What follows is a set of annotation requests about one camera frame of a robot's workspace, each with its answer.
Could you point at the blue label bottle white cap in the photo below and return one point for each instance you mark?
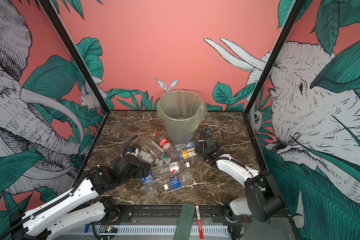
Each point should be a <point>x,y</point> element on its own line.
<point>149,184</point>

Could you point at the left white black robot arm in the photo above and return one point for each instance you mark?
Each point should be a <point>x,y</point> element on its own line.
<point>61,215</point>

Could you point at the red marker pen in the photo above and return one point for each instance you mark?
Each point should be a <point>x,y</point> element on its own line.
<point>199,222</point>

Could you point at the red white label water bottle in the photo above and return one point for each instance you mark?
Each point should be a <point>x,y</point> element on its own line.
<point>169,169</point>

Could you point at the green tape strip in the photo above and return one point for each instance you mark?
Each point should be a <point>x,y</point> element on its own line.
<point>184,225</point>

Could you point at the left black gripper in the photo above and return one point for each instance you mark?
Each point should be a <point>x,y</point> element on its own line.
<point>146,170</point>

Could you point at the grey mesh waste bin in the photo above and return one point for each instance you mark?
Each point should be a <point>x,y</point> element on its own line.
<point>180,126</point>

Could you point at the large clear square bottle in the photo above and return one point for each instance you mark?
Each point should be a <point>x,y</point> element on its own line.
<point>154,148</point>

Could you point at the translucent green bin liner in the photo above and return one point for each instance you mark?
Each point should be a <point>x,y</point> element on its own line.
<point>181,108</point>

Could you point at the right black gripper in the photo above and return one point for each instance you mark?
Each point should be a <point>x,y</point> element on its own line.
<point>201,149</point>

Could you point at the yellow white label bottle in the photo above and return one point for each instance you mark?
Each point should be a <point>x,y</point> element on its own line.
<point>188,153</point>

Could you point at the clear bottle white cap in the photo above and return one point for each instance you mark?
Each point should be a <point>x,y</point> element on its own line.
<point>185,146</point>

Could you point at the blue marker pen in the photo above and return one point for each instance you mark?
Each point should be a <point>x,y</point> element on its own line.
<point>87,227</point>

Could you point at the red label cola bottle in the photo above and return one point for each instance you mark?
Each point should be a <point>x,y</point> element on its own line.
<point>163,141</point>

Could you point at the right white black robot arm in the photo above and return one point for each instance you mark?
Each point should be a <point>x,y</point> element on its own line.
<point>263,197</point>

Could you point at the green label clear bottle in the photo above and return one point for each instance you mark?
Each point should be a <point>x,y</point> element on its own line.
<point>162,160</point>

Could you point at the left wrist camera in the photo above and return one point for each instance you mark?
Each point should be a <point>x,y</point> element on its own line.
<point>132,151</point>

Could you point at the blue label crushed bottle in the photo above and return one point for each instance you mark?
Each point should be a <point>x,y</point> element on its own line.
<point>177,182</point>

